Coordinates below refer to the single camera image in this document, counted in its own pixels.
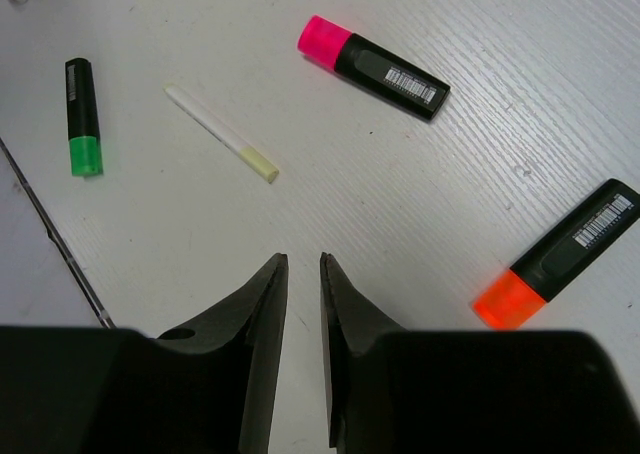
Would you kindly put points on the pink cap black highlighter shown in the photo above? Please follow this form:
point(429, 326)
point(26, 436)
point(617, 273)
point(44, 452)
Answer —
point(372, 68)

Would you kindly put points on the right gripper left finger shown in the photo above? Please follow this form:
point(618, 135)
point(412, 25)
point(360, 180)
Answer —
point(230, 364)

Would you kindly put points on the green cap black highlighter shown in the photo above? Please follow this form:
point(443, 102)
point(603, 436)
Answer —
point(82, 119)

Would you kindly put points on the orange cap black highlighter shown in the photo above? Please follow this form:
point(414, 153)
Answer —
point(559, 256)

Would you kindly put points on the white pen pale cap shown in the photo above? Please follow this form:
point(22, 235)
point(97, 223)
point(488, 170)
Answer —
point(222, 132)

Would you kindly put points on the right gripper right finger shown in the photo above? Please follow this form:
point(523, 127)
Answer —
point(354, 332)

